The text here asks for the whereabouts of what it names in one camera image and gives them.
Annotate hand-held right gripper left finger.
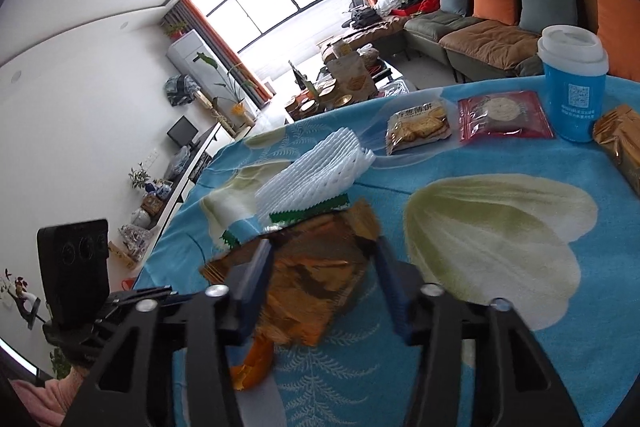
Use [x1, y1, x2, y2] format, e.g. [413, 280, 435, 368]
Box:
[60, 237, 275, 427]

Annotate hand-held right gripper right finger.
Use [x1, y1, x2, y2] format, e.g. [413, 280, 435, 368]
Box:
[374, 238, 585, 427]

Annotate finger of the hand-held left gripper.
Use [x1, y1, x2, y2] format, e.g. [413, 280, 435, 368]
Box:
[104, 286, 175, 317]

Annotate orange gold foil wrapper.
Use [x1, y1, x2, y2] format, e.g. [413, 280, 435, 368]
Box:
[200, 202, 381, 348]

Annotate orange peel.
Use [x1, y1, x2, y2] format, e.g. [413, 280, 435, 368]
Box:
[230, 336, 277, 393]

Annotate white foam fruit net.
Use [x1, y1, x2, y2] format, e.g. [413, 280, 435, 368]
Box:
[255, 127, 376, 228]

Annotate person's left forearm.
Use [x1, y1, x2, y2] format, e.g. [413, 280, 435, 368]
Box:
[10, 364, 81, 427]

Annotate model ship clear case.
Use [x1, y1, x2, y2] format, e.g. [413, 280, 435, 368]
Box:
[120, 224, 152, 254]

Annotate green white wrapper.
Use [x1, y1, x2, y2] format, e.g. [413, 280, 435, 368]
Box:
[220, 194, 351, 253]

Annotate blue white porcelain pot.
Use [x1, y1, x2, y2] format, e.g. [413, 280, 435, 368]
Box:
[145, 179, 174, 200]

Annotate small potted plant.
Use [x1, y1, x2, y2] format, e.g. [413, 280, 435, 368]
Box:
[129, 162, 152, 192]

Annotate blue floral blanket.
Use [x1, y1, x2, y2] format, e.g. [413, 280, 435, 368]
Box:
[135, 74, 640, 427]

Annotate plastic wrapped item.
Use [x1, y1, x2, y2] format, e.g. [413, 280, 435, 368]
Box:
[165, 146, 194, 180]

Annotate white black tv cabinet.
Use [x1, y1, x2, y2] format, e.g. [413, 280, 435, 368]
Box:
[107, 122, 236, 268]

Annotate cracker packet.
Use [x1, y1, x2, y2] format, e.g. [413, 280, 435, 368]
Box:
[386, 99, 452, 156]

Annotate black monitor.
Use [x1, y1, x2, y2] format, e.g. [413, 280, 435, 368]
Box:
[166, 116, 199, 148]

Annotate tall plant yellow pot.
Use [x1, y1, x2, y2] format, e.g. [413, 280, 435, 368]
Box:
[192, 52, 261, 128]

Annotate cluster of glass jars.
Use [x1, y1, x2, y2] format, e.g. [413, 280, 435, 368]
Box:
[287, 79, 353, 118]

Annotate red snack packet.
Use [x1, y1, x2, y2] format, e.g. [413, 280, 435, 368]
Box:
[457, 91, 555, 142]

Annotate covered floor fan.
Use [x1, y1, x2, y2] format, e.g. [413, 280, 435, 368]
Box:
[164, 74, 201, 108]

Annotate dark glass coffee table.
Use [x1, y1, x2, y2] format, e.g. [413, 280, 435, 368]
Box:
[285, 57, 418, 122]

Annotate beige snack box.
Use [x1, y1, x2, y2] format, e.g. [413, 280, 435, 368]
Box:
[327, 57, 379, 104]

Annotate white standing air conditioner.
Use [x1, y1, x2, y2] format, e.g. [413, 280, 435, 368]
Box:
[166, 32, 223, 105]

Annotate brown sofa seat pad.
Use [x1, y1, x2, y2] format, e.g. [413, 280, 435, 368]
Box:
[439, 19, 544, 70]

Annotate blue cup white lid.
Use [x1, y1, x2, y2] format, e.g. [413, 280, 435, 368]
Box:
[537, 25, 610, 144]

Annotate gold snack packet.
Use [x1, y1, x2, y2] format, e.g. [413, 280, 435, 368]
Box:
[592, 104, 640, 198]

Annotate black bag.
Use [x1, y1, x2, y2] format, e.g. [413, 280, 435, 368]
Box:
[350, 6, 384, 28]

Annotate red cloth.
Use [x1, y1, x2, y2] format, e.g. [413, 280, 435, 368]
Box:
[390, 0, 442, 18]

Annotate black office chair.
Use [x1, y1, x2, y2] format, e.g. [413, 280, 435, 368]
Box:
[342, 0, 367, 28]

